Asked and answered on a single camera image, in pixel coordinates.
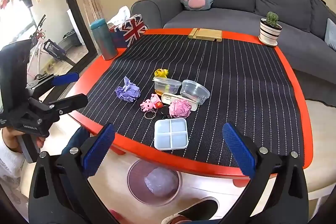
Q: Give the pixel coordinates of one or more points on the person's right shoe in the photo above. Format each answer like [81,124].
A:
[194,209]

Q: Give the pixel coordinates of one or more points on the black framed mirror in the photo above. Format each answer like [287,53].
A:
[47,16]

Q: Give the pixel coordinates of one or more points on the wooden phone stand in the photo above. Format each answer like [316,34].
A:
[207,35]

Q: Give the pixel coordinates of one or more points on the light blue cushion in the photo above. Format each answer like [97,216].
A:
[331,35]

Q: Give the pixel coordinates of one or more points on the clear container with small items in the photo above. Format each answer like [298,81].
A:
[166,85]

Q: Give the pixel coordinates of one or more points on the black white striped table mat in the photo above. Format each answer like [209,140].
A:
[236,82]

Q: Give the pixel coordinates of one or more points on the flag print tissue box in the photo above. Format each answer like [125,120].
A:
[134,29]

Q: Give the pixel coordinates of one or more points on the potted cactus striped pot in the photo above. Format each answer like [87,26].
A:
[269,29]

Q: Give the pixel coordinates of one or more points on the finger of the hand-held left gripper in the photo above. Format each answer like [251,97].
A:
[65,78]
[71,103]

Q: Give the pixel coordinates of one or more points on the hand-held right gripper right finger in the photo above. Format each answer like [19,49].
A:
[239,150]

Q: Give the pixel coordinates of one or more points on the clear plastic container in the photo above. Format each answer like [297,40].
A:
[195,91]

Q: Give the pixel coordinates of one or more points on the dark grey sofa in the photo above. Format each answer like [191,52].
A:
[215,19]

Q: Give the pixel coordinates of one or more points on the black badge reel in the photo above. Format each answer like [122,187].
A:
[164,111]

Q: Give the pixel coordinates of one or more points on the white rectangular case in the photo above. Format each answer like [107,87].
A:
[168,98]

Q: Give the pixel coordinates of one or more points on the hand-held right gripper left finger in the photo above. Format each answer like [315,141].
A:
[99,150]

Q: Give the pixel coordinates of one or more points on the teal thermos bottle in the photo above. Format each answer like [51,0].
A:
[103,40]

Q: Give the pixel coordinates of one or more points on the person's left hand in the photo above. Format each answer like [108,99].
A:
[9,140]

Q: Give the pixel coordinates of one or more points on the white tissue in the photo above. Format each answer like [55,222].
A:
[122,14]

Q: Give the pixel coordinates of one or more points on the pink paper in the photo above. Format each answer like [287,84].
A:
[179,108]

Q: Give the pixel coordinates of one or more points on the purple paper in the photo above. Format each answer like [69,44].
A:
[128,91]

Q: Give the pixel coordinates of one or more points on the yellow plastic toy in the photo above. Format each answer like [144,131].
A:
[160,73]

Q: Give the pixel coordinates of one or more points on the small red toy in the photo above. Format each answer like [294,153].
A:
[158,105]

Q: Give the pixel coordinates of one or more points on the white divided tray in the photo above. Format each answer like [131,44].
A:
[170,134]

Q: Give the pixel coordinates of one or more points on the crumpled clear plastic wrap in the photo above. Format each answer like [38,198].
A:
[160,182]

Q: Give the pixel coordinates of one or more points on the person's left forearm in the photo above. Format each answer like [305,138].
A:
[10,169]

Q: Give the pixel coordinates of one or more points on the pink translucent trash bin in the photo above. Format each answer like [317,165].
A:
[136,187]

